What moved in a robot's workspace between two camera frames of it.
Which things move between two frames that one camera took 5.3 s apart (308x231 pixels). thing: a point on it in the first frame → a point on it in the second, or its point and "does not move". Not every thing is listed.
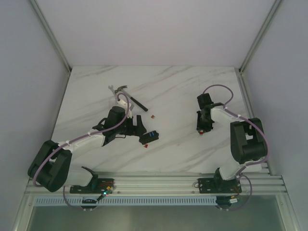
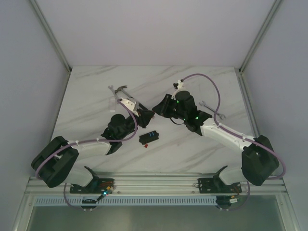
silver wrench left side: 113,90 does not move
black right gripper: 199,126 → 161,109
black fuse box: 148,137 does not move
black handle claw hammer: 121,88 does not move
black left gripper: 134,127 → 143,117
